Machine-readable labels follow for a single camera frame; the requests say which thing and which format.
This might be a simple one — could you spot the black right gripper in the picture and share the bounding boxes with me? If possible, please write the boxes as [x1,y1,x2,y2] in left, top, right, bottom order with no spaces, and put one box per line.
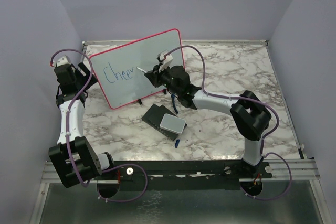
[146,62,181,96]

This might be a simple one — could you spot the pink framed whiteboard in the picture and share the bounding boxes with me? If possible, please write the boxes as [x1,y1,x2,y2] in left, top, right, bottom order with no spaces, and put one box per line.
[90,28,182,109]

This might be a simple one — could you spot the blue marker cap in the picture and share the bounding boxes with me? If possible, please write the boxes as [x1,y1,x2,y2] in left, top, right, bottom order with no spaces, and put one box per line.
[174,139,180,148]

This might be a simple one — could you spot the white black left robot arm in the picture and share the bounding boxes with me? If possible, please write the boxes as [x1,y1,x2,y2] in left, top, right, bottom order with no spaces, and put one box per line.
[48,56,116,188]

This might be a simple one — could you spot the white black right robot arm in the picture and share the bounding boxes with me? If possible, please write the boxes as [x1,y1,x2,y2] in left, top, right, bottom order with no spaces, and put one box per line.
[144,65,271,177]

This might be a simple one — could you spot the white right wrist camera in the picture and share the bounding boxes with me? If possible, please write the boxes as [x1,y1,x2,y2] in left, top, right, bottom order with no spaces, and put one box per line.
[157,50,173,72]

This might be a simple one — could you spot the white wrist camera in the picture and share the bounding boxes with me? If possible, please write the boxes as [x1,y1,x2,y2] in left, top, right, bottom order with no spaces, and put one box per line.
[157,50,173,72]
[56,55,71,67]

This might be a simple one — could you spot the blue handled pliers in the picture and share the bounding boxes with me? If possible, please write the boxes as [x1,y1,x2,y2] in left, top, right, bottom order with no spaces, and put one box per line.
[171,94,178,114]

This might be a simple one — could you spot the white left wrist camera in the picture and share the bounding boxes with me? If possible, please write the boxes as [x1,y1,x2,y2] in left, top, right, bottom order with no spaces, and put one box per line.
[56,55,71,67]

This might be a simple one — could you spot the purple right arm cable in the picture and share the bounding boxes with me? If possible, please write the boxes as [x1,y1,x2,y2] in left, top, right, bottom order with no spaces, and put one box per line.
[164,45,292,201]

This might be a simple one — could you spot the aluminium table edge frame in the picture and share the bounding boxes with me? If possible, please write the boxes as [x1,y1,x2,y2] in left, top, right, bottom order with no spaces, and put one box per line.
[83,43,300,161]

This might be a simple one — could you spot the black front mounting rail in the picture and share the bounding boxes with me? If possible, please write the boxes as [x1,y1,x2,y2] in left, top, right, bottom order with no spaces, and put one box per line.
[114,159,272,191]

